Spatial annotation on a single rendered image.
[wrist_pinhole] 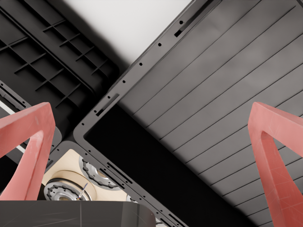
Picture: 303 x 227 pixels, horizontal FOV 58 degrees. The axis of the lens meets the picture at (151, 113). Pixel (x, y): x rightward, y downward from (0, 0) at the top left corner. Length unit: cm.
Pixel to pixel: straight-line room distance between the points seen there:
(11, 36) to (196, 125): 30
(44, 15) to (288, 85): 40
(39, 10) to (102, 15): 11
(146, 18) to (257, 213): 39
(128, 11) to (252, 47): 24
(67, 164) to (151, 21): 32
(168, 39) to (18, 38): 26
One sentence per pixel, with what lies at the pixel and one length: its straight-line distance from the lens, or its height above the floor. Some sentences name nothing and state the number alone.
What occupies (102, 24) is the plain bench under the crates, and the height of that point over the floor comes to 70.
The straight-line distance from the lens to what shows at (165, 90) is 40.
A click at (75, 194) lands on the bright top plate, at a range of 57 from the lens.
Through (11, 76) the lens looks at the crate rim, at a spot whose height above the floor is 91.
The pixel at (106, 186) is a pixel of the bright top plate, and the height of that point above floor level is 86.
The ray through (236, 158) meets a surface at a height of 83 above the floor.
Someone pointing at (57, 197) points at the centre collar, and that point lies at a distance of 60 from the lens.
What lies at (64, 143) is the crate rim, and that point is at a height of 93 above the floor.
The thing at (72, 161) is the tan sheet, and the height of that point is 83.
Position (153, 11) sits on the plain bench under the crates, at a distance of 50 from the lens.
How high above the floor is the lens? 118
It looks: 55 degrees down
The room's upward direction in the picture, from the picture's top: 153 degrees counter-clockwise
